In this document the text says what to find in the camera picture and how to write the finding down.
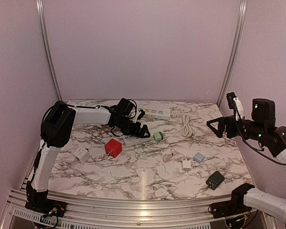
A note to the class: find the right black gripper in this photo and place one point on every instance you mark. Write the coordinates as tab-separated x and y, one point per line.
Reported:
229	121

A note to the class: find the left aluminium frame post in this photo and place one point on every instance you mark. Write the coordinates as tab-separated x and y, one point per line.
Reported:
47	49

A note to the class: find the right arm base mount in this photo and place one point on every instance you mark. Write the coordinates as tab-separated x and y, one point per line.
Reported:
235	216

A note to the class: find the white charger plug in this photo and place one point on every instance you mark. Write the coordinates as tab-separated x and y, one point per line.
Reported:
186	165

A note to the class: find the aluminium frame post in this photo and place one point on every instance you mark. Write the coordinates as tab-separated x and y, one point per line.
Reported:
234	51
47	49

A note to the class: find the light blue charger plug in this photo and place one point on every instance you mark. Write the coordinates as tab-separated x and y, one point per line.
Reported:
198	157

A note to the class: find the white cube socket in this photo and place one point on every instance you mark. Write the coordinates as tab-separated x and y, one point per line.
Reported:
81	155

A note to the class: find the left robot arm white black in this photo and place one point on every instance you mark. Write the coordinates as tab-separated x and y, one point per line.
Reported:
56	128

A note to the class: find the long white colourful power strip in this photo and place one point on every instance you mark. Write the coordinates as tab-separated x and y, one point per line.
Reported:
156	112

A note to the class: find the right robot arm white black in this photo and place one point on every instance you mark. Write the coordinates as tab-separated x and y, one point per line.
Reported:
272	142

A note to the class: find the aluminium front rail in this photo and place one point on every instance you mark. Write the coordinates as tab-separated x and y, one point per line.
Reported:
101	213

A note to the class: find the green plug adapter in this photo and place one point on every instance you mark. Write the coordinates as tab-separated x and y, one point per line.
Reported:
159	136

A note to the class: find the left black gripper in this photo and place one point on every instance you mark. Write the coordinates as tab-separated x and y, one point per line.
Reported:
135	133

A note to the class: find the dark green charger plug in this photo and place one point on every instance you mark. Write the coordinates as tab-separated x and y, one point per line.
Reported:
215	180

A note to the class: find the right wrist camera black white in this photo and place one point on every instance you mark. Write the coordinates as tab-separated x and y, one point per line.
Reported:
129	109

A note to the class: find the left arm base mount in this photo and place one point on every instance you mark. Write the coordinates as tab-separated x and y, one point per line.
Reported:
50	213

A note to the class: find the right aluminium frame post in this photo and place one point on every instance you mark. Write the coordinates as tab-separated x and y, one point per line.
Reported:
234	51

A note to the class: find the red cube socket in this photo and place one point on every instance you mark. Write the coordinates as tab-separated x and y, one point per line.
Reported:
113	148

